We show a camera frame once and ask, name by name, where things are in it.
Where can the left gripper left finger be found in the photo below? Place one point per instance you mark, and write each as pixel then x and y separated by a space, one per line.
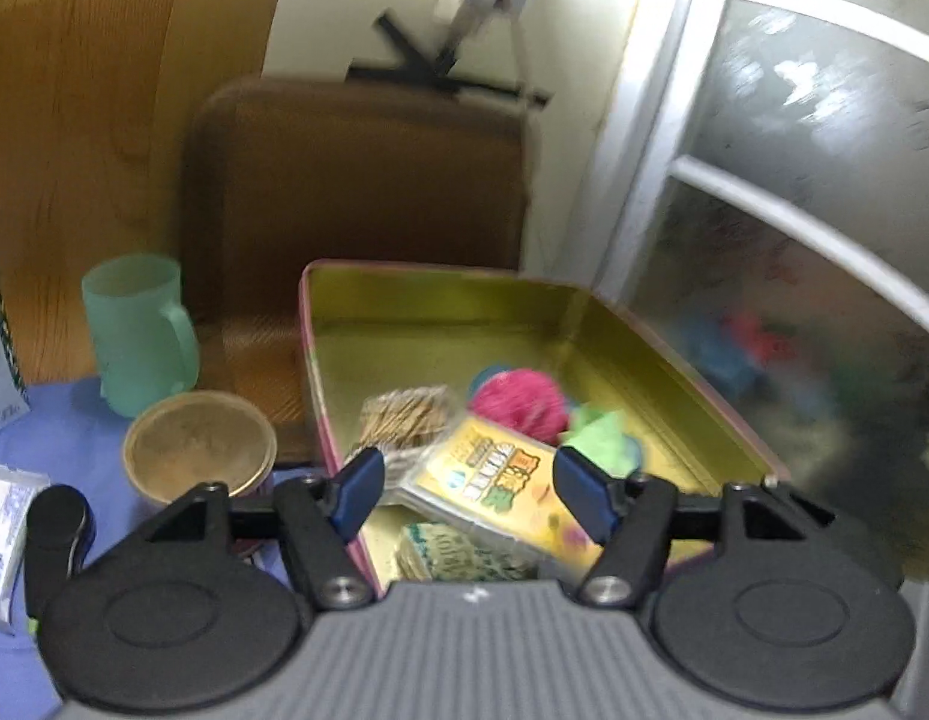
pixel 316 522

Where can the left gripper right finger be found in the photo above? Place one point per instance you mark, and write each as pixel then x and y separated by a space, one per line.
pixel 629 518

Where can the white wet wipe packet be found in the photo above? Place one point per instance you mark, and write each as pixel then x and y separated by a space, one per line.
pixel 17 492

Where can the green patterned packet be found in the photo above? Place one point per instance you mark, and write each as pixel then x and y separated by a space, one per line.
pixel 432 552

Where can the cotton swab bag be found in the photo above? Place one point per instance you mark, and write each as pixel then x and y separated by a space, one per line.
pixel 405 421

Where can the yellow card packet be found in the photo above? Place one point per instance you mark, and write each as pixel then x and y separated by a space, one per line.
pixel 496 486

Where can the pink knitted ball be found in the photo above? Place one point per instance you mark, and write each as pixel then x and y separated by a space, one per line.
pixel 526 401

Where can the blue pencil case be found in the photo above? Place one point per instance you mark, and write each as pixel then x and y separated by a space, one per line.
pixel 483 377

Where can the blue tablecloth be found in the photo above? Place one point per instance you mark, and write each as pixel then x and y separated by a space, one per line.
pixel 171 623

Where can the round paper food tub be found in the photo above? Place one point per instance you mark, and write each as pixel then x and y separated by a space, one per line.
pixel 199 437

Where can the pink macaron biscuit tin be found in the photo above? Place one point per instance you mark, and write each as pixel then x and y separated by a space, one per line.
pixel 368 328

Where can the teal plastic mug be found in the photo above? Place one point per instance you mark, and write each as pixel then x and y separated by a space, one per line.
pixel 144 341

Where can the frosted glass window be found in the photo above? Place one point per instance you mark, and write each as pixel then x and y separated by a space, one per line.
pixel 764 204

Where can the wooden board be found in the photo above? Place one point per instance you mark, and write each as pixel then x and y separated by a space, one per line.
pixel 96 97

